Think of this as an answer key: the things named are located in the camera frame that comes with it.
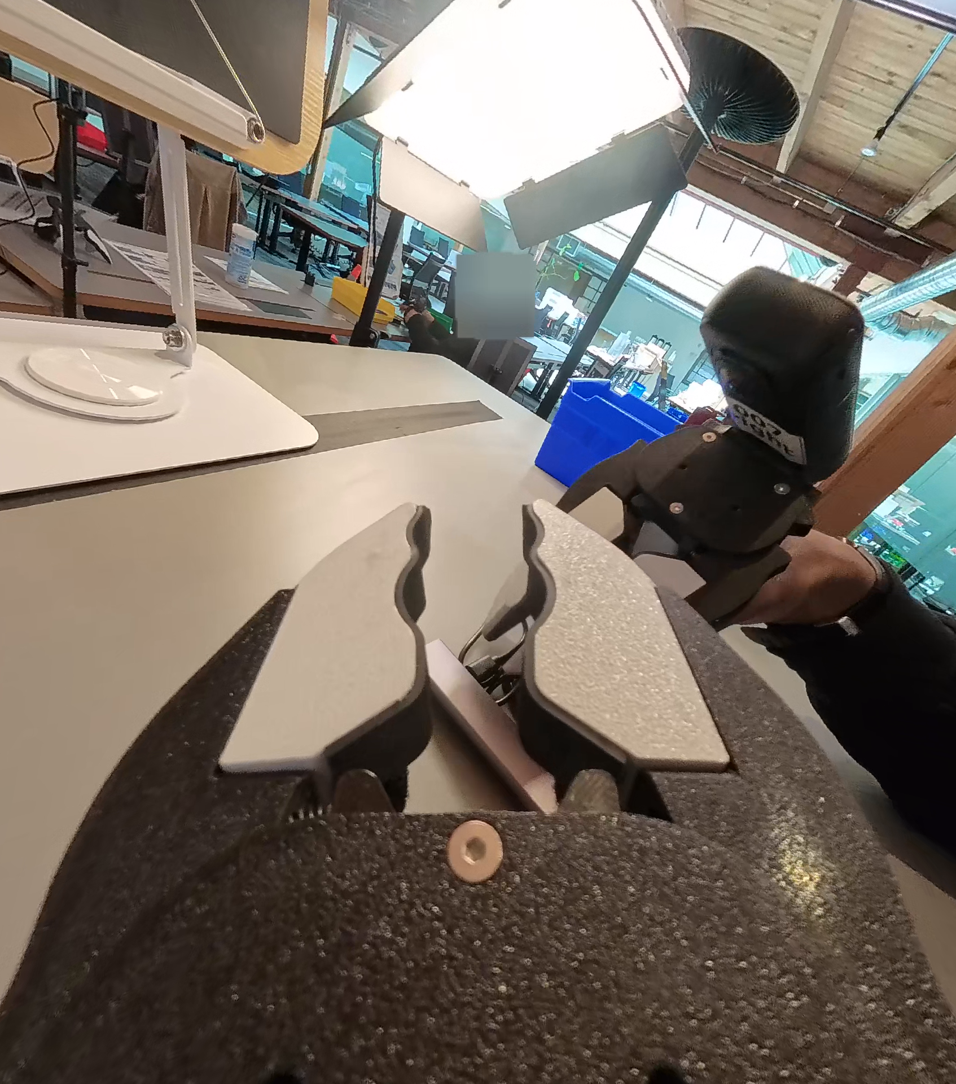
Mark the wooden work table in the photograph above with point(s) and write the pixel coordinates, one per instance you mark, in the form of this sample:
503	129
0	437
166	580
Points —
21	279

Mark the beige jacket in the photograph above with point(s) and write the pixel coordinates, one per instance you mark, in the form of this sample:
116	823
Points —
207	203

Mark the yellow bin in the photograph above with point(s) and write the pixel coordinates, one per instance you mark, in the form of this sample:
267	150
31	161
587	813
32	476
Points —
359	298

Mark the white canister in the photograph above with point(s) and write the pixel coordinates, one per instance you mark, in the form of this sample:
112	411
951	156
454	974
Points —
241	254

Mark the blue storage bin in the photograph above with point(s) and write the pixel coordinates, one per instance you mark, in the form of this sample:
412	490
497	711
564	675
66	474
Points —
588	432

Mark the grey usb hub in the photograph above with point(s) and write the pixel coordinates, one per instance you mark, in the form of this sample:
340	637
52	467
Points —
478	720

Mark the person's right hand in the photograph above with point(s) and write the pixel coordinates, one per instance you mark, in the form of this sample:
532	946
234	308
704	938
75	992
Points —
817	584

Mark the wood-rimmed black board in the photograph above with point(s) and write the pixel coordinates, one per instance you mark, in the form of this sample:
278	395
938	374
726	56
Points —
275	68

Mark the white lamp stand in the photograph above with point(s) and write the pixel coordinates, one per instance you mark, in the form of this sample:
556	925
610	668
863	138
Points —
215	432

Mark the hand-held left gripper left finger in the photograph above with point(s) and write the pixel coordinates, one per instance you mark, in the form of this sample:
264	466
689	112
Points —
342	660

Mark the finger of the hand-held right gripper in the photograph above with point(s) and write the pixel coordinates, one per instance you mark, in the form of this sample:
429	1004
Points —
660	540
613	512

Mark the black tripod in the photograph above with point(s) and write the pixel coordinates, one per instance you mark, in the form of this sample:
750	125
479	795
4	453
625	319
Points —
70	212

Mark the wooden beam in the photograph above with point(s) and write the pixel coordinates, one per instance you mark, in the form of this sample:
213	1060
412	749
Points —
935	398

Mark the printed paper sheet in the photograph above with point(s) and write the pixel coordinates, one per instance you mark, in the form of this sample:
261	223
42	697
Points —
156	262

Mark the silver ventilation duct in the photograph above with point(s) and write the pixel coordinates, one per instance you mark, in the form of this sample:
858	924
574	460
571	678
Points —
952	271

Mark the studio light panel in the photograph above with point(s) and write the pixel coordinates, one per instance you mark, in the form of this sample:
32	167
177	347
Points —
512	93

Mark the person's right forearm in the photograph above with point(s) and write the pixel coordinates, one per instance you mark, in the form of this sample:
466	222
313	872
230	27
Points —
935	703

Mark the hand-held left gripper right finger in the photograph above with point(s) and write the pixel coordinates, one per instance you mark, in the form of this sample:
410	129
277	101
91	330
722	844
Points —
622	669

